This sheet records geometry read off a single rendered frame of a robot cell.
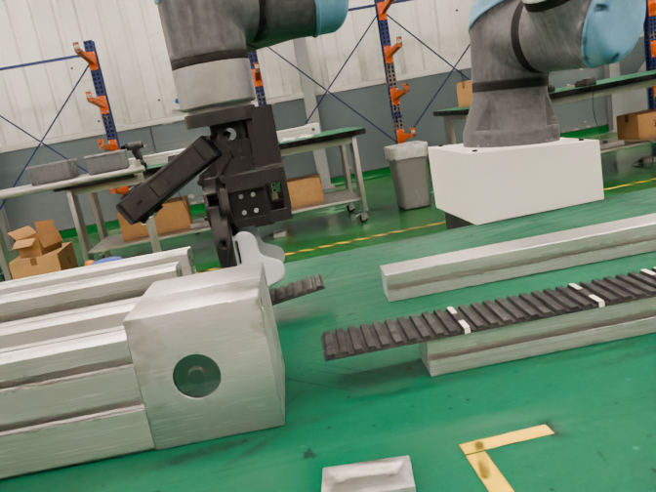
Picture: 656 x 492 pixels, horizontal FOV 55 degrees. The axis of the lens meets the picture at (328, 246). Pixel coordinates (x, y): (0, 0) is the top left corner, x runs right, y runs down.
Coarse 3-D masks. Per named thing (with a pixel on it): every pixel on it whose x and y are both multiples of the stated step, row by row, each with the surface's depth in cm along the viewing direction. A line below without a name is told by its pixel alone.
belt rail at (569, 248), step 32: (608, 224) 68; (640, 224) 66; (448, 256) 67; (480, 256) 65; (512, 256) 65; (544, 256) 66; (576, 256) 65; (608, 256) 66; (384, 288) 68; (416, 288) 65; (448, 288) 65
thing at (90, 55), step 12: (48, 60) 711; (60, 60) 712; (96, 60) 712; (84, 72) 718; (96, 72) 716; (96, 84) 718; (108, 108) 725; (108, 120) 727; (24, 132) 724; (108, 132) 730; (108, 144) 697; (24, 168) 729; (120, 192) 708
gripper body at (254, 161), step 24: (192, 120) 59; (216, 120) 59; (240, 120) 61; (264, 120) 61; (216, 144) 61; (240, 144) 61; (264, 144) 61; (216, 168) 61; (240, 168) 62; (264, 168) 61; (216, 192) 60; (240, 192) 61; (264, 192) 60; (288, 192) 67; (240, 216) 62; (264, 216) 62; (288, 216) 61
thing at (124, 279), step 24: (120, 264) 67; (144, 264) 67; (168, 264) 62; (0, 288) 66; (24, 288) 66; (48, 288) 61; (72, 288) 60; (96, 288) 60; (120, 288) 60; (144, 288) 60; (0, 312) 59; (24, 312) 61; (48, 312) 61
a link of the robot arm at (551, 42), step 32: (544, 0) 81; (576, 0) 80; (608, 0) 79; (640, 0) 83; (544, 32) 85; (576, 32) 82; (608, 32) 80; (640, 32) 85; (544, 64) 90; (576, 64) 87
